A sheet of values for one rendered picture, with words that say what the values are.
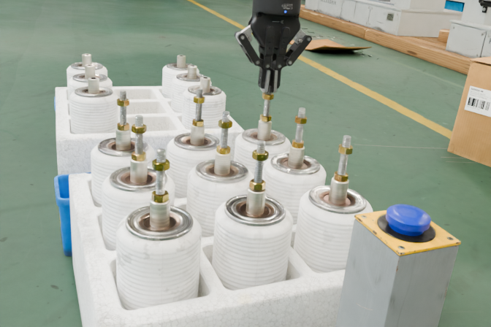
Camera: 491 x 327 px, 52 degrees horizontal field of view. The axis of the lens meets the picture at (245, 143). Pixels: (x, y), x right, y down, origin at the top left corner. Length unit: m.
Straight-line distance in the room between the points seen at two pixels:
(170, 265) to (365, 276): 0.20
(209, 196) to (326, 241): 0.17
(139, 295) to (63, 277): 0.37
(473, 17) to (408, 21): 0.64
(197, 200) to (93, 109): 0.42
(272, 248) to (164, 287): 0.13
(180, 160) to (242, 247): 0.24
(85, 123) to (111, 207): 0.42
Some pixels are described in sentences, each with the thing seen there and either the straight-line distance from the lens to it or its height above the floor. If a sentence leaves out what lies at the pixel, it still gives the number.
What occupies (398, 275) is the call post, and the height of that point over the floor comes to 0.29.
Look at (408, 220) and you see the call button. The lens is 0.48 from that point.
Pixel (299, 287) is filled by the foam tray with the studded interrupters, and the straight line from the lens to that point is 0.62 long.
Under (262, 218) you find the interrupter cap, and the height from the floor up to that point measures 0.25.
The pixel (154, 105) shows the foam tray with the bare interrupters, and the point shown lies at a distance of 1.29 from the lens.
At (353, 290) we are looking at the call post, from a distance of 0.53.
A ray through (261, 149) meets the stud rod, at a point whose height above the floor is 0.33.
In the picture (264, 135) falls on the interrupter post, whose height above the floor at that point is 0.26.
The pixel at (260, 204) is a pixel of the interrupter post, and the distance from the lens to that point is 0.61.
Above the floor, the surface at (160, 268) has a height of 0.22.
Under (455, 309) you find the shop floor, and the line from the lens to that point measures 0.98.
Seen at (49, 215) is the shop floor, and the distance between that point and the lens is 1.14.
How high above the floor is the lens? 0.54
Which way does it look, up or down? 21 degrees down
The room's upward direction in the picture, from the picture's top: 5 degrees clockwise
